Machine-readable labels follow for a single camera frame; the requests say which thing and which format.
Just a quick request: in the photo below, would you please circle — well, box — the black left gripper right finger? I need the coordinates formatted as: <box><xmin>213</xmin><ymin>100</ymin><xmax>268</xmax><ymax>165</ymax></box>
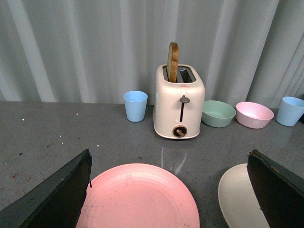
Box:
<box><xmin>247</xmin><ymin>150</ymin><xmax>304</xmax><ymax>228</ymax></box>

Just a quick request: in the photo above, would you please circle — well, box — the pink bowl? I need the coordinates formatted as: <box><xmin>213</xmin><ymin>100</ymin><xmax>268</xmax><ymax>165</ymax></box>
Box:
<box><xmin>236</xmin><ymin>102</ymin><xmax>274</xmax><ymax>129</ymax></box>

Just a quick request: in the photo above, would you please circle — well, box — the light blue cup left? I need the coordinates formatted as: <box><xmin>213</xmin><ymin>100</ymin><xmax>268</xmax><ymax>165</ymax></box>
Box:
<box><xmin>123</xmin><ymin>91</ymin><xmax>148</xmax><ymax>122</ymax></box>

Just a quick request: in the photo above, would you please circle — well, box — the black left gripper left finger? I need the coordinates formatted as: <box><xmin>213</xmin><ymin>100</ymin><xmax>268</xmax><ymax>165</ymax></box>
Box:
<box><xmin>0</xmin><ymin>150</ymin><xmax>92</xmax><ymax>228</ymax></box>

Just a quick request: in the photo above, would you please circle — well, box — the cream toaster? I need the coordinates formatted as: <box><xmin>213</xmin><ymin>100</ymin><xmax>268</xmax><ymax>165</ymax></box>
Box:
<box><xmin>153</xmin><ymin>65</ymin><xmax>205</xmax><ymax>140</ymax></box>

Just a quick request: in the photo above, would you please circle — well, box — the light blue cup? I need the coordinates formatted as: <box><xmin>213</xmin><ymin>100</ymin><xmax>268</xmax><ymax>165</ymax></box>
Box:
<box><xmin>276</xmin><ymin>96</ymin><xmax>304</xmax><ymax>127</ymax></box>
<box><xmin>123</xmin><ymin>91</ymin><xmax>148</xmax><ymax>122</ymax></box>

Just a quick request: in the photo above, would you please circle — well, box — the light blue cup right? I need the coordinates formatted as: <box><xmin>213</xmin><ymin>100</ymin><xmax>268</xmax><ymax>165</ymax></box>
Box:
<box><xmin>276</xmin><ymin>96</ymin><xmax>304</xmax><ymax>127</ymax></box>

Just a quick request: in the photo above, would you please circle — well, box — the green bowl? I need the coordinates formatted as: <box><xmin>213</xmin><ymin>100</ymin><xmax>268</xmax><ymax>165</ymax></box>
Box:
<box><xmin>201</xmin><ymin>100</ymin><xmax>236</xmax><ymax>128</ymax></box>

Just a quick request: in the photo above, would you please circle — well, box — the pink plate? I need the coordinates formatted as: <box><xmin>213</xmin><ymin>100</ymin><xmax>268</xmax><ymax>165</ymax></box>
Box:
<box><xmin>76</xmin><ymin>163</ymin><xmax>200</xmax><ymax>228</ymax></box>

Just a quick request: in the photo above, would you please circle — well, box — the cream plate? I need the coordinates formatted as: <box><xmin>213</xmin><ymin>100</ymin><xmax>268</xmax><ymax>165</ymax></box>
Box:
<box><xmin>218</xmin><ymin>163</ymin><xmax>269</xmax><ymax>228</ymax></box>

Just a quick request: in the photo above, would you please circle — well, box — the bread slice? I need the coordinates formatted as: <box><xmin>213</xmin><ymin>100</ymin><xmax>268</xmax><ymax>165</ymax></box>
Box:
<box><xmin>167</xmin><ymin>42</ymin><xmax>179</xmax><ymax>83</ymax></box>

